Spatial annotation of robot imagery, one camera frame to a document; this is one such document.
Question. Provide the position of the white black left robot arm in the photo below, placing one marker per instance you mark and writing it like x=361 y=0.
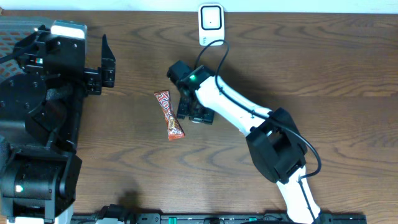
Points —
x=41 y=111

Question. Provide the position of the white barcode scanner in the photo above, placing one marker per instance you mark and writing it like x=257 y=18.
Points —
x=210 y=23

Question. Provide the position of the orange candy bar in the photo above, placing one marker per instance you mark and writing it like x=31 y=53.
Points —
x=174 y=128

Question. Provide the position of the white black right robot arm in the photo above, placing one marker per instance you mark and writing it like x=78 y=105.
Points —
x=276 y=147

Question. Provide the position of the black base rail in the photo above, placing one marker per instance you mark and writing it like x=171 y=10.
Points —
x=118 y=214

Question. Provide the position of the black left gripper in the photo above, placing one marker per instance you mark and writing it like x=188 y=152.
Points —
x=98 y=78

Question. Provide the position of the dark grey plastic basket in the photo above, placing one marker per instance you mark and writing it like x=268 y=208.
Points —
x=14 y=29

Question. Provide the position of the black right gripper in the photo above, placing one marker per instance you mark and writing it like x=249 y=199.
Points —
x=205 y=115

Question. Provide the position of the green lid jar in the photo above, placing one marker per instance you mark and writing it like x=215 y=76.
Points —
x=196 y=121

